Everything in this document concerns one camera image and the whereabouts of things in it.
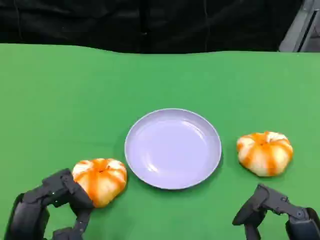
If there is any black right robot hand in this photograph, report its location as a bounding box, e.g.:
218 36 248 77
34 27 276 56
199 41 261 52
231 183 320 240

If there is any lilac plate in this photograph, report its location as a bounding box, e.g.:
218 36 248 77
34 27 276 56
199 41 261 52
124 107 223 190

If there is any grey metal frame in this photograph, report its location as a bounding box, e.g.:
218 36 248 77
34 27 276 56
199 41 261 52
278 0 320 53

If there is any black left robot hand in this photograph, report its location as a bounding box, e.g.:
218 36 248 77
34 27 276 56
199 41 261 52
4 167 95 240

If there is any orange and white bread roll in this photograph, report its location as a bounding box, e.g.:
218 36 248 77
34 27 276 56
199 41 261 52
236 131 294 178
71 157 128 209

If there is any green cloth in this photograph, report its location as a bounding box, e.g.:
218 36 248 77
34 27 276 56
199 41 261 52
0 42 320 240

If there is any black backdrop curtain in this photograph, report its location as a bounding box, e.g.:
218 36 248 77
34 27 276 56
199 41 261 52
0 0 305 55

